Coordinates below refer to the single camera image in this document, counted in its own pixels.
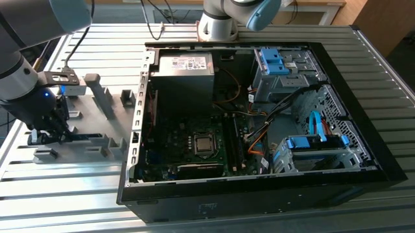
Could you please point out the green RAM stick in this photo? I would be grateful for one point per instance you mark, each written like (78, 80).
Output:
(84, 138)

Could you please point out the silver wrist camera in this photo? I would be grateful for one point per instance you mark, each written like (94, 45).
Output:
(75, 90)

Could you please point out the grey metal drive cage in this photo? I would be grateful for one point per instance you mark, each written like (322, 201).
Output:
(282, 85)

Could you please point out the blue plastic disk carrier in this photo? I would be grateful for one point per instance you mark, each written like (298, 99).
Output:
(272, 60)

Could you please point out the grey power supply unit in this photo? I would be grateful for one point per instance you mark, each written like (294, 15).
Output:
(184, 64)

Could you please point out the black graphics card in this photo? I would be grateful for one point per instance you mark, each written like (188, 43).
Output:
(200, 170)

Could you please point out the black RAM slot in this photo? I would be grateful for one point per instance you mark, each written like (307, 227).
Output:
(230, 140)

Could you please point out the CPU socket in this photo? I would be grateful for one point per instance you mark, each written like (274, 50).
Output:
(204, 153)

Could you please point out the brown wooden cabinet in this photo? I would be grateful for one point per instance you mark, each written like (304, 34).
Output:
(388, 21)

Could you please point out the hard disk in blue carrier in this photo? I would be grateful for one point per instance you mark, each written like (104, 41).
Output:
(303, 142)

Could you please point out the grey parts rack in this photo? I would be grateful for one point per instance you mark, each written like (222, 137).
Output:
(84, 126)

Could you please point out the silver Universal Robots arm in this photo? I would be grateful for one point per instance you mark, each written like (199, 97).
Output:
(19, 21)

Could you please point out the green motherboard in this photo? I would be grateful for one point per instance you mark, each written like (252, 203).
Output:
(171, 145)

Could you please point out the black open PC case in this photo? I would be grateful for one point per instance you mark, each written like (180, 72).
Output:
(227, 201)

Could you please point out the grey metal disk bay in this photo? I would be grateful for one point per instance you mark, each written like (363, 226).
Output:
(320, 152)

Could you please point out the white framed wooden desk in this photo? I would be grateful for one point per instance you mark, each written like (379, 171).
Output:
(330, 14)

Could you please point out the silver CPU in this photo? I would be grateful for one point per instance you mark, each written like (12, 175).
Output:
(204, 143)

